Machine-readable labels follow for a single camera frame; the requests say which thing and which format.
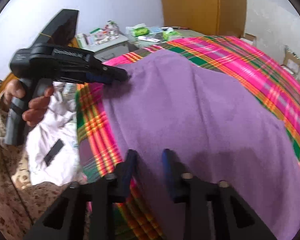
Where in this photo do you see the person's left hand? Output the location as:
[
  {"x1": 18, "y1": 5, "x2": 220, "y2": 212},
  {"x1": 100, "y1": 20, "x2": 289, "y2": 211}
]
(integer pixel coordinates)
[{"x1": 2, "y1": 78, "x2": 55, "y2": 127}]

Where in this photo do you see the patterned left sleeve forearm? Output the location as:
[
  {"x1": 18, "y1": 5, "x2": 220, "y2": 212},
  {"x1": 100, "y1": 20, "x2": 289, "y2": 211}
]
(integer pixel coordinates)
[{"x1": 0, "y1": 95, "x2": 68, "y2": 239}]

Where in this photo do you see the left gripper grey handle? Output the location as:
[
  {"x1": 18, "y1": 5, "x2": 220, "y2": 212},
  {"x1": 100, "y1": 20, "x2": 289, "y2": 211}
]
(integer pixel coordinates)
[{"x1": 4, "y1": 78, "x2": 53, "y2": 146}]

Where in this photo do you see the medicine boxes pile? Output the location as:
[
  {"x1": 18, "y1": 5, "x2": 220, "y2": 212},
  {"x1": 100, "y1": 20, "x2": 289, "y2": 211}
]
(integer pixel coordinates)
[{"x1": 76, "y1": 21, "x2": 120, "y2": 48}]

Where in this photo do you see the wooden wardrobe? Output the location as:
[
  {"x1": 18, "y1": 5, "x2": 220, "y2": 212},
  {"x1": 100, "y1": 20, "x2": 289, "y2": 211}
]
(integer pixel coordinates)
[{"x1": 161, "y1": 0, "x2": 247, "y2": 37}]

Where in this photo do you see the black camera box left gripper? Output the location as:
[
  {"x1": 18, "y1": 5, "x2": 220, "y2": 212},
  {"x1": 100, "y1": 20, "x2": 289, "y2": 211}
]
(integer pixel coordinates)
[{"x1": 31, "y1": 9, "x2": 79, "y2": 47}]

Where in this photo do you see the green tissue pack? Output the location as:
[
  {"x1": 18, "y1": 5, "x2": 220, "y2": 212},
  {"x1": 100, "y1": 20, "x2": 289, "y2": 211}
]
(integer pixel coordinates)
[
  {"x1": 130, "y1": 23, "x2": 150, "y2": 37},
  {"x1": 162, "y1": 27, "x2": 183, "y2": 41}
]

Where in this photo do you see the black phone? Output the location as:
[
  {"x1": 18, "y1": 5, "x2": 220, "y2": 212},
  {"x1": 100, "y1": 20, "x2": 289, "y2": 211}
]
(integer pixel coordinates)
[{"x1": 44, "y1": 139, "x2": 64, "y2": 166}]

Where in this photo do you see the cardboard box with label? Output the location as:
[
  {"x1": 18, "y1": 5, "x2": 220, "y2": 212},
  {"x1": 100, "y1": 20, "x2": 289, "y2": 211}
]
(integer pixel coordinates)
[{"x1": 282, "y1": 45, "x2": 300, "y2": 77}]

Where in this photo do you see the side table with glass top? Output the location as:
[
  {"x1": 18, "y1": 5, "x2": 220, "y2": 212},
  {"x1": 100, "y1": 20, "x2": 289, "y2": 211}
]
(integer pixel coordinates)
[{"x1": 125, "y1": 26, "x2": 204, "y2": 50}]

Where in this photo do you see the white open box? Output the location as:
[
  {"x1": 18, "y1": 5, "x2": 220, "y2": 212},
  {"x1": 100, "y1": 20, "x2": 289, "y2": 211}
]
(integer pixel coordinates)
[{"x1": 241, "y1": 33, "x2": 257, "y2": 46}]

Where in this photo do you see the pink plaid bed sheet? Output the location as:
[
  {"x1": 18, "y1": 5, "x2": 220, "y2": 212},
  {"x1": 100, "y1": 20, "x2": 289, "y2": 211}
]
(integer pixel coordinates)
[{"x1": 76, "y1": 36, "x2": 300, "y2": 239}]

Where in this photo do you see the white storage cabinet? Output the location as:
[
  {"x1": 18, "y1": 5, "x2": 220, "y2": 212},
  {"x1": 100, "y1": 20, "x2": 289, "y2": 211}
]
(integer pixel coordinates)
[{"x1": 75, "y1": 34, "x2": 129, "y2": 62}]

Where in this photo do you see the purple fleece garment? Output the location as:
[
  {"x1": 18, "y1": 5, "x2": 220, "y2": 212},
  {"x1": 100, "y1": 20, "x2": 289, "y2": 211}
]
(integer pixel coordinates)
[{"x1": 102, "y1": 50, "x2": 300, "y2": 239}]

